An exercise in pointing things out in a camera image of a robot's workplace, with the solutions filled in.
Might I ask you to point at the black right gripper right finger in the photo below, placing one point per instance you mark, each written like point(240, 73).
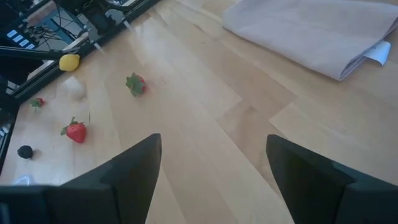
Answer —
point(317, 193)

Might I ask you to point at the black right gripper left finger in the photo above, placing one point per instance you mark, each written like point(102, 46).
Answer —
point(109, 196)

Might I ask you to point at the blackberry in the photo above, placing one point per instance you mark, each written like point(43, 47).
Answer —
point(25, 152)

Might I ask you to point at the red strawberry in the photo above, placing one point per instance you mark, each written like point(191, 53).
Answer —
point(136, 84)
point(75, 132)
point(38, 102)

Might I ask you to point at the yellow lemon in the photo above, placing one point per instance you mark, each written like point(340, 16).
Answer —
point(69, 62)

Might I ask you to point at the folded beige cloth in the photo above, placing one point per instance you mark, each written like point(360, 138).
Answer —
point(311, 34)

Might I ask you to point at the black device blue lights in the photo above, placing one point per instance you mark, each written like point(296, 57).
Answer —
point(18, 39)

